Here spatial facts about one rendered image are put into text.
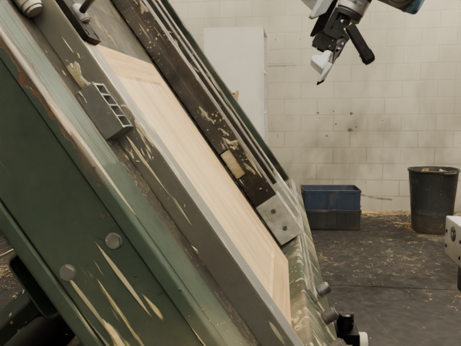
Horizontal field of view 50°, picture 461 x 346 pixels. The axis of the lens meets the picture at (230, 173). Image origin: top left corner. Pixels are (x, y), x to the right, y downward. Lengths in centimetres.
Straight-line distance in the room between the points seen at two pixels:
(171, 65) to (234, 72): 359
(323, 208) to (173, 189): 469
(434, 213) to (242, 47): 252
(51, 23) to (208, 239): 36
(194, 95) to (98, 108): 71
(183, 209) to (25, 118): 29
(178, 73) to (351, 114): 505
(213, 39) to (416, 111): 271
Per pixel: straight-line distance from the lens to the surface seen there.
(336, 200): 534
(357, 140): 632
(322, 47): 138
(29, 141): 47
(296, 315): 90
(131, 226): 44
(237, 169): 134
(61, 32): 73
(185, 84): 135
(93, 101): 66
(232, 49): 496
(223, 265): 69
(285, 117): 628
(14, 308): 64
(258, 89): 490
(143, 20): 140
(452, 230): 126
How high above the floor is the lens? 125
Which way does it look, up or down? 7 degrees down
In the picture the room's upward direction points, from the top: 1 degrees counter-clockwise
